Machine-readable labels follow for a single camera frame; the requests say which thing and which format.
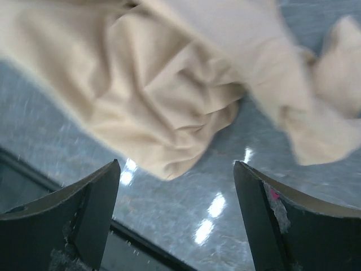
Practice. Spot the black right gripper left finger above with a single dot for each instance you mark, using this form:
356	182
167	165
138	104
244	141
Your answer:
65	230

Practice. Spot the beige t shirt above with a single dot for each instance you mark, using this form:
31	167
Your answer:
155	80

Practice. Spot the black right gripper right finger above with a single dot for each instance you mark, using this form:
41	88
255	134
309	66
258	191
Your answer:
290	230

